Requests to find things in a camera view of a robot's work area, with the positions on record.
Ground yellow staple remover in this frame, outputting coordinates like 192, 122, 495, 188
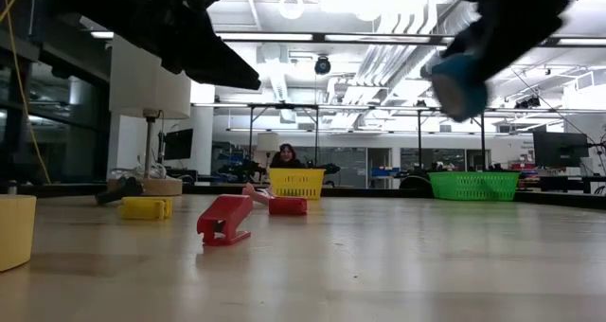
117, 196, 174, 222

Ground white shade table lamp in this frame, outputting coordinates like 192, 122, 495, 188
107, 32, 193, 198

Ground black cable loop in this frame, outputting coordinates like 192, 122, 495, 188
399, 174, 432, 190

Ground yellow tape roll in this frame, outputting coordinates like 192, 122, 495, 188
0, 194, 38, 274

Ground red mini stapler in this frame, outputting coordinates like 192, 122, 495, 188
268, 196, 309, 217
196, 194, 255, 247

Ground small white background lamp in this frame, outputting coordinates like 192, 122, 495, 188
255, 132, 281, 170

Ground person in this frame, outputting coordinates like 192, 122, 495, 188
269, 143, 304, 170

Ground green plastic basket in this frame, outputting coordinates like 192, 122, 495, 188
428, 170, 521, 202

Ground black background rig frame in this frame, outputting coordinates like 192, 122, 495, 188
248, 102, 487, 171

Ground yellow cable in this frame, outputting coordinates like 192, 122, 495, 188
0, 0, 52, 185

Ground white cable bundle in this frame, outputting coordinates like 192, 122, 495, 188
109, 153, 168, 180

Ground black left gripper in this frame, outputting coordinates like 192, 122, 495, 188
108, 0, 262, 92

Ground black monitor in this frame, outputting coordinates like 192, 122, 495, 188
163, 128, 194, 161
533, 131, 591, 170

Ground pink staple remover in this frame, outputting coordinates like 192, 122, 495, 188
241, 183, 276, 206

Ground white ring light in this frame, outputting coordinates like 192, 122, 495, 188
277, 0, 305, 21

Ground black staple remover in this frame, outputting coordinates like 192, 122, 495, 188
94, 176, 146, 206

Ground yellow plastic basket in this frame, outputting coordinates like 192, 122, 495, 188
268, 168, 327, 201

